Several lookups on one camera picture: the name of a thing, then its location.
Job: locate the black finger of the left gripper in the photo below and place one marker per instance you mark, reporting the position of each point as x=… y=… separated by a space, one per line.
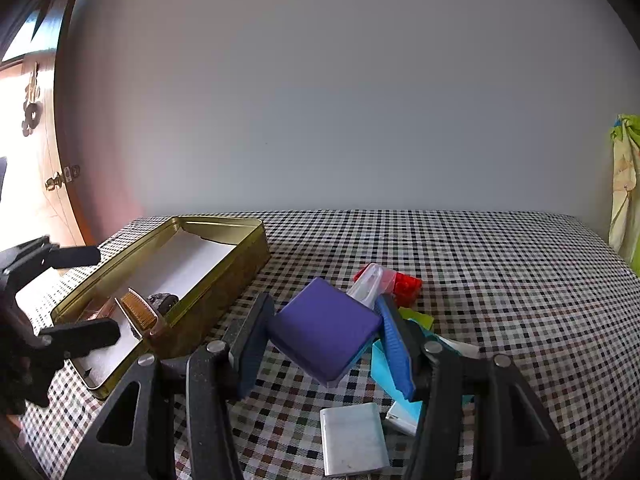
x=73 y=257

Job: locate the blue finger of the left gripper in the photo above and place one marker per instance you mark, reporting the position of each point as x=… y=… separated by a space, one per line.
x=76 y=340

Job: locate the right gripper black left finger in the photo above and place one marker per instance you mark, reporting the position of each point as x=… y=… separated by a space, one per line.
x=133 y=435

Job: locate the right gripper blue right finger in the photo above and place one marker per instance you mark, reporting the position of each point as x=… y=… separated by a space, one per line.
x=514 y=436

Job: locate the wooden comb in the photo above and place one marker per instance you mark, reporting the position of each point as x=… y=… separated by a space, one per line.
x=144 y=322

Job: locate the purple square box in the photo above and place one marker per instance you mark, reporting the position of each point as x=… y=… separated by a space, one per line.
x=324 y=331

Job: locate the lime green toy brick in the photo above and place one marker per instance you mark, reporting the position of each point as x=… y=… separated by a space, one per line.
x=424 y=320

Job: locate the white rectangular box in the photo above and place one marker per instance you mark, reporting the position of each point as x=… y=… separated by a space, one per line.
x=353 y=440

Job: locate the red toy brick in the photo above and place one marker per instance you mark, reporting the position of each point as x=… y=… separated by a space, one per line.
x=406 y=289

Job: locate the clear plastic yellow case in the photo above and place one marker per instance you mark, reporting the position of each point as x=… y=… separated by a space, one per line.
x=375 y=280

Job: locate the brass door knob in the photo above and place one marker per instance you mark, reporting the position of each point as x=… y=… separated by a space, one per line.
x=61 y=178

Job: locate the gold metal tin box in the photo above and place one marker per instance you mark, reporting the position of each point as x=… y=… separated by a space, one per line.
x=193 y=316

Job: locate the white small card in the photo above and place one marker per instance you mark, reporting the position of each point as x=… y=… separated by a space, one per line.
x=458 y=348

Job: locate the white power adapter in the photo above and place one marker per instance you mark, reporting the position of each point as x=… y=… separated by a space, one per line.
x=404 y=416

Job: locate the white paper liner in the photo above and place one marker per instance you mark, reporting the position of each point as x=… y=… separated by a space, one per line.
x=176 y=268

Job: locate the brass door ornament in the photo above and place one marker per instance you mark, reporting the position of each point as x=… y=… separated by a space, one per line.
x=32 y=106

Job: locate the wooden door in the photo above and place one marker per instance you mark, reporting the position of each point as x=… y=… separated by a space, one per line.
x=28 y=210

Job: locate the green yellow hanging cloth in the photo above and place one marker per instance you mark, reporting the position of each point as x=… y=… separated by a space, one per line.
x=623 y=233

